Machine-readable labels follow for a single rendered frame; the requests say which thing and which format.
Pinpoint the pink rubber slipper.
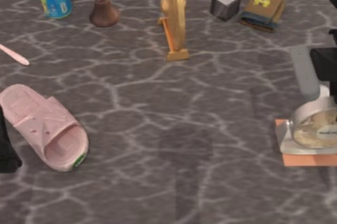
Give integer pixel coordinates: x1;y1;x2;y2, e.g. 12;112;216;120
0;84;90;172

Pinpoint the gold disc trophy on stand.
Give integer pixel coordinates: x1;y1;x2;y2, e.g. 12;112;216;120
157;0;190;62

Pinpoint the brown wallet with yellow print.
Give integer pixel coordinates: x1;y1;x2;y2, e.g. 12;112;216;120
239;0;287;33

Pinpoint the pink toothbrush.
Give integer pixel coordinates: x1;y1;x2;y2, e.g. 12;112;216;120
0;44;30;66

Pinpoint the gray flat remote bar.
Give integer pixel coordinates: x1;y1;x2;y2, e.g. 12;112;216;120
290;45;321;101

